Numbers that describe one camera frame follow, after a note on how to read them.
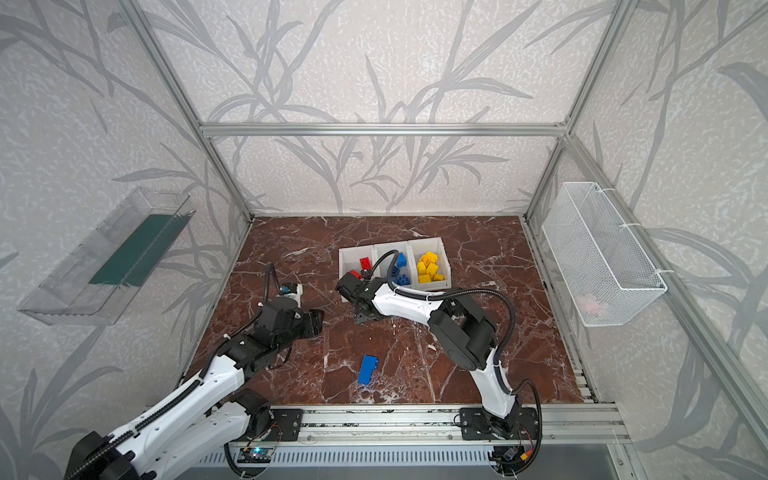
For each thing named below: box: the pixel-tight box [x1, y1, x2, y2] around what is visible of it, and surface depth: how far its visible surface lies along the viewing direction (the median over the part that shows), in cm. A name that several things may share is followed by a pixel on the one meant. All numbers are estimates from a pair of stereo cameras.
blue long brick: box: [358, 354, 378, 386], surface depth 84 cm
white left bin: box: [338, 245, 377, 279], surface depth 104 cm
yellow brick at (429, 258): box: [421, 251, 438, 265], surface depth 106 cm
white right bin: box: [408, 237, 452, 291], surface depth 104 cm
